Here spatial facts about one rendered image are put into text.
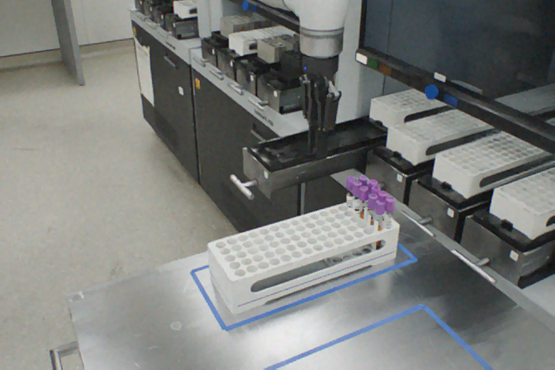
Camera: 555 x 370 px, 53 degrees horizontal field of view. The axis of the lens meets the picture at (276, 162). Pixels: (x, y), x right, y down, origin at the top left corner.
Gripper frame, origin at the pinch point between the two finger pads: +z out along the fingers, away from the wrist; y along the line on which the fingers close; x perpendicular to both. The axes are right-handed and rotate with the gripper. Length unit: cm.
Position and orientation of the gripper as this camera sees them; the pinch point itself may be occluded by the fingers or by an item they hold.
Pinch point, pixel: (317, 140)
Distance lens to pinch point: 125.6
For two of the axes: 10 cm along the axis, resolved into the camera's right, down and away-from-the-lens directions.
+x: -8.7, 2.4, -4.3
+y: -4.9, -4.2, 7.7
